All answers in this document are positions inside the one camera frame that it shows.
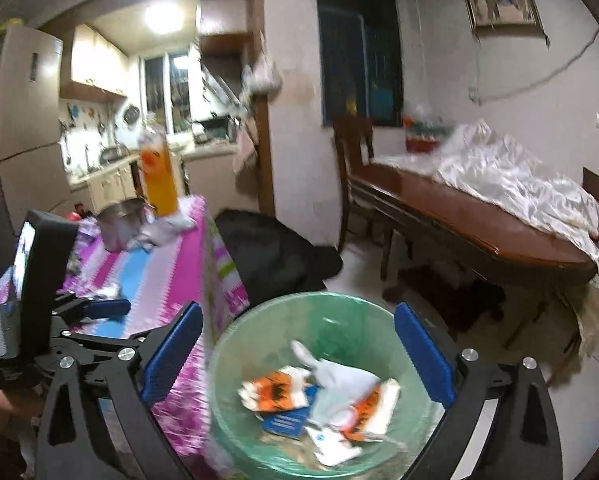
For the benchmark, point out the ceiling lamp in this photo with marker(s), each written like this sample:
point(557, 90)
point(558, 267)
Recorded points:
point(163, 17)

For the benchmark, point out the framed picture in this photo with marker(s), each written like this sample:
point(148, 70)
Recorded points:
point(502, 2)

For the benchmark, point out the beige hanging cloth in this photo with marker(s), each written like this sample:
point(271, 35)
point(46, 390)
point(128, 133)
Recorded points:
point(587, 320)

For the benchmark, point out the steel pot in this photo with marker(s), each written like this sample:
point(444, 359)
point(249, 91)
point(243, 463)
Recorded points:
point(119, 225)

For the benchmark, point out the black bag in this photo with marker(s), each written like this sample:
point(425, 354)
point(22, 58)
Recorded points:
point(274, 250)

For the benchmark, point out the white wrapper with blue print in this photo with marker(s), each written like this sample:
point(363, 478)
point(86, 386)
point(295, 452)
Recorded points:
point(329, 445)

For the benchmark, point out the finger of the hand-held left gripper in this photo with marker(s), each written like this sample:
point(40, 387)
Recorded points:
point(107, 308)

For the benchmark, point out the beige refrigerator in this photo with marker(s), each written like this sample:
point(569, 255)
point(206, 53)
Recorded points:
point(24, 110)

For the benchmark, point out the hanging white plastic bags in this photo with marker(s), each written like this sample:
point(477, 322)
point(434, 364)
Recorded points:
point(262, 75)

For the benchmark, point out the green trash bin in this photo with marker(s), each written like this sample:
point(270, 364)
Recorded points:
point(339, 320)

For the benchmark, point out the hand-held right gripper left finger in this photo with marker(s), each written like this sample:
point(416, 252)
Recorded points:
point(172, 355)

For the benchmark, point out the purple floral tablecloth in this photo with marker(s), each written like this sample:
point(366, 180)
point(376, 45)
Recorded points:
point(154, 270)

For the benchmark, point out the beige wall cabinets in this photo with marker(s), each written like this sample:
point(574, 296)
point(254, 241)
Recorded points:
point(94, 65)

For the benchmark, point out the orange juice bottle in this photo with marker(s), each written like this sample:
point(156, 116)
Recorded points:
point(157, 180)

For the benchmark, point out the brown wooden chair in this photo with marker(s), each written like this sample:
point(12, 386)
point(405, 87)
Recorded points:
point(354, 135)

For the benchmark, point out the white plastic bag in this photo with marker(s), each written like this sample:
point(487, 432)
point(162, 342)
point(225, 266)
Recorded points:
point(339, 375)

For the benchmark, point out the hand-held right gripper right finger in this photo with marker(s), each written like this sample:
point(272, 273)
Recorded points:
point(424, 355)

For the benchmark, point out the hanging pink towel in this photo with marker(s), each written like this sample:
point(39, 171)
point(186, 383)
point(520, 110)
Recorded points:
point(244, 150)

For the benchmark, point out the kitchen window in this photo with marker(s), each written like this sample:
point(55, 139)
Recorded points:
point(172, 92)

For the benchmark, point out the brown wooden dining table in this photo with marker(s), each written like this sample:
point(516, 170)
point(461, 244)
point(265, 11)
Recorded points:
point(454, 220)

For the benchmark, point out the dark window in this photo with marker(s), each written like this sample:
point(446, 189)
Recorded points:
point(359, 50)

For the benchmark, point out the grey glove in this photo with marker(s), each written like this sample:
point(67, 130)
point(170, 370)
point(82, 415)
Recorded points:
point(167, 227)

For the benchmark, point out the blue packet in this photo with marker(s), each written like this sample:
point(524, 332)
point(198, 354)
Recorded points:
point(284, 422)

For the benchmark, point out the orange and white paper bag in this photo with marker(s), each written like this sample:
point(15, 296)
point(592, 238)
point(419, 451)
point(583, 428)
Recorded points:
point(274, 387)

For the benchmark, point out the white satin cloth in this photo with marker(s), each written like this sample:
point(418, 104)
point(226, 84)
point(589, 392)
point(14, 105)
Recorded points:
point(504, 175)

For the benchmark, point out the red basket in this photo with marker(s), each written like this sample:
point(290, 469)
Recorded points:
point(419, 140)

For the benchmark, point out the person's left hand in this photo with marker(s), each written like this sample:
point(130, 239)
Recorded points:
point(4, 400)

